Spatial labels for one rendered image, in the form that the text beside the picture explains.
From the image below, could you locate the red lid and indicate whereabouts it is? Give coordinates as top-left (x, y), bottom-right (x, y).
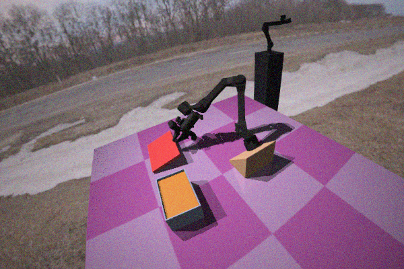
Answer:
top-left (147, 131), bottom-right (181, 174)

